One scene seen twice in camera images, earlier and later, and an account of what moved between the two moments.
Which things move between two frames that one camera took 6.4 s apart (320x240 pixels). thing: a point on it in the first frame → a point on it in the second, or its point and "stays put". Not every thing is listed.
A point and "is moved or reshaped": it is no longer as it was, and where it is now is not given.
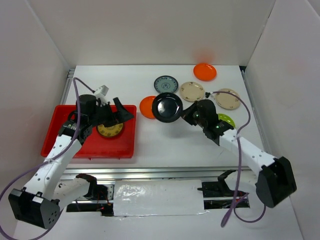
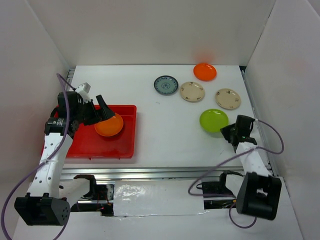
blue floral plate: x=166 y=84 stays put
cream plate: x=227 y=101 stays put
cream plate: x=191 y=91 stays put
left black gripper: x=123 y=114 → x=99 y=114
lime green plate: x=226 y=119 is moved or reshaped
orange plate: x=146 y=107 → x=110 y=127
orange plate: x=205 y=72 stays put
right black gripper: x=187 y=114 → x=224 y=130
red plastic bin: x=95 y=146 stays put
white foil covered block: x=148 y=198 stays put
